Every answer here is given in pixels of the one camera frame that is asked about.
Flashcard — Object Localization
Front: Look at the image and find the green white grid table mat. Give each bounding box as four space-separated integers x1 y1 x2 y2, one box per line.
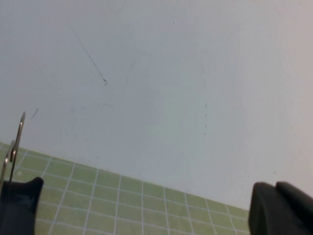
0 141 252 235

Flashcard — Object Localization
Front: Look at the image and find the dark tray wire lid rack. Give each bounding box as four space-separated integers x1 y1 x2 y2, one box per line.
0 111 26 187

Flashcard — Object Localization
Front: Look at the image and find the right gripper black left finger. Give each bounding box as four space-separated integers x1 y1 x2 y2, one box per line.
0 177 44 235

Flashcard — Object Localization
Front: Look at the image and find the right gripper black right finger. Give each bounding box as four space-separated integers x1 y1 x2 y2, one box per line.
248 181 313 235

